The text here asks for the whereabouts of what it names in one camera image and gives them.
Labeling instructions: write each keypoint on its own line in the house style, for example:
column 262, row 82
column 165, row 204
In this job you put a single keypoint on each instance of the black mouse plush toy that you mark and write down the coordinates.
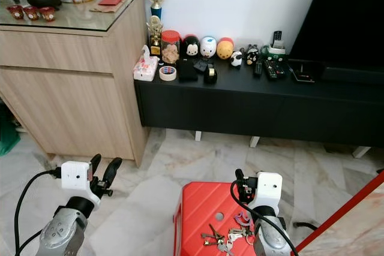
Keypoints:
column 191, row 47

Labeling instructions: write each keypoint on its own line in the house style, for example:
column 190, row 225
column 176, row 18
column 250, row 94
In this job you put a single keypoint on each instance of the small black white figure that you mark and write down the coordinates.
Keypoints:
column 252, row 55

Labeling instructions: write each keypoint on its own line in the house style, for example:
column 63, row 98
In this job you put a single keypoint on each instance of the wide black remote control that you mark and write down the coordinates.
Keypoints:
column 275, row 69

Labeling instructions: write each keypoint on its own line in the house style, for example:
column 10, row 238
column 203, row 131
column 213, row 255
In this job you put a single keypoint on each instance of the small black flat object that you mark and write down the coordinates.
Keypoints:
column 201, row 65

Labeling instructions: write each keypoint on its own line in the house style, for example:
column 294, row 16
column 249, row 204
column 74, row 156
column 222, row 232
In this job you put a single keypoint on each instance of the light wood cabinet glass top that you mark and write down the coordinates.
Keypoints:
column 66, row 94

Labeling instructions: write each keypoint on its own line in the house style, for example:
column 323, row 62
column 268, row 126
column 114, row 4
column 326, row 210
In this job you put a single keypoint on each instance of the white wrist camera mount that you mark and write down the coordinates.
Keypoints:
column 75, row 178
column 269, row 189

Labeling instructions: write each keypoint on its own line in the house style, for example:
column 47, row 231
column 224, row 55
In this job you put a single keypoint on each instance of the black tray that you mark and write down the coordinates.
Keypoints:
column 302, row 74

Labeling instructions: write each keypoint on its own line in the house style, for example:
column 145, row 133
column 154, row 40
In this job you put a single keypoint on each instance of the black television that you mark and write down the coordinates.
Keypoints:
column 348, row 16

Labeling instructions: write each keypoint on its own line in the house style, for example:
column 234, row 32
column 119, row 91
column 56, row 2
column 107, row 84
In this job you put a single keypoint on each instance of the black box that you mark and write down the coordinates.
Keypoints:
column 187, row 71

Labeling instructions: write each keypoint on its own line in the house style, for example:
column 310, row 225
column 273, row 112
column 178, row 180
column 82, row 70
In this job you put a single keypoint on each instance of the clear jar red lid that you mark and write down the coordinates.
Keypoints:
column 170, row 48

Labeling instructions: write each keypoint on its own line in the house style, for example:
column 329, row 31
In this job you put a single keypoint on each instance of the green bag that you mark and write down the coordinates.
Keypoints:
column 8, row 133

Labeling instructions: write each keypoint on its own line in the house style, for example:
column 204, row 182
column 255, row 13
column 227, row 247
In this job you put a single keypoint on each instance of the marble pattern folding table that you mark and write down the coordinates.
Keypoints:
column 354, row 226

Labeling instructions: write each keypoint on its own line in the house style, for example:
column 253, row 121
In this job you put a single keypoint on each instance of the bunch of metal keys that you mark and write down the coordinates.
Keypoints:
column 228, row 238

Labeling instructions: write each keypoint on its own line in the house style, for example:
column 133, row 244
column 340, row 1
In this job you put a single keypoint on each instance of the red plastic stool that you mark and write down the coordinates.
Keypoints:
column 207, row 205

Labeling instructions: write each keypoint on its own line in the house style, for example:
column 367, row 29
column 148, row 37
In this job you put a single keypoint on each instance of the small gold trophy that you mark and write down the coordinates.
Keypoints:
column 155, row 35

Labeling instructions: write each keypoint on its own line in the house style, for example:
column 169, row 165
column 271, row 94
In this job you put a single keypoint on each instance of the small panda figure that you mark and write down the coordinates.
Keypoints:
column 236, row 59

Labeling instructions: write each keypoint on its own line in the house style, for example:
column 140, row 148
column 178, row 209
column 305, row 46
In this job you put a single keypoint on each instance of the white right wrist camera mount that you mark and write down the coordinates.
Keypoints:
column 269, row 189

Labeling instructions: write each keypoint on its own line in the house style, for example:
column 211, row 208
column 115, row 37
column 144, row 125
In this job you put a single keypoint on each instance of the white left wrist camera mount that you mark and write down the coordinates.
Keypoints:
column 75, row 178

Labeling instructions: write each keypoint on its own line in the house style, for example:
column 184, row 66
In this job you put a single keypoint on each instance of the orange yellow round plush toy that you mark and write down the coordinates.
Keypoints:
column 225, row 48

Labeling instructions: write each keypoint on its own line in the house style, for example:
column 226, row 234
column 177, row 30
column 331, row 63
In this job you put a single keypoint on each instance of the white round plush toy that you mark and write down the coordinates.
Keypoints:
column 208, row 47

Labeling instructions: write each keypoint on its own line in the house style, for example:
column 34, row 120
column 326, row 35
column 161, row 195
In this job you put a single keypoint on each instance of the pink tissue pack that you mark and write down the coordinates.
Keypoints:
column 145, row 70

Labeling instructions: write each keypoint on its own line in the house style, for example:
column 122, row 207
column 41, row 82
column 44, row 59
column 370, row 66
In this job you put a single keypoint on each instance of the small red cup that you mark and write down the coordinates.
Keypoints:
column 31, row 14
column 15, row 12
column 47, row 15

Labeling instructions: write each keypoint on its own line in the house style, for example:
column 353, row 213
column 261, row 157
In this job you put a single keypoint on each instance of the black tape dispenser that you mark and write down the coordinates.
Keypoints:
column 210, row 75

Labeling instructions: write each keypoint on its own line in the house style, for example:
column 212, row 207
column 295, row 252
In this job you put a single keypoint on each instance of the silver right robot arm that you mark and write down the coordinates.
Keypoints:
column 271, row 238

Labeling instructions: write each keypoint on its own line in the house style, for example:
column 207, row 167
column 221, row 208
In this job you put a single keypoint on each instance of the white tape roll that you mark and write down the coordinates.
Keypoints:
column 162, row 74

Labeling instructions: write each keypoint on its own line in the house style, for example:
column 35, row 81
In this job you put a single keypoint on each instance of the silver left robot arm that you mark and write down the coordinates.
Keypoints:
column 61, row 232

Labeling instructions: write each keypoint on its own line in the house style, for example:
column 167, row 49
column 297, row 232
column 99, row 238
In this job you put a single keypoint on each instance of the low black TV console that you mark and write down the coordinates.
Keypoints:
column 252, row 109

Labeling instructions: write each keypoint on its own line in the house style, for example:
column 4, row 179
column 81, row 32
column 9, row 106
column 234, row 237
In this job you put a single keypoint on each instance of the slim black remote control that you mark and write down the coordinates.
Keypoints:
column 258, row 69

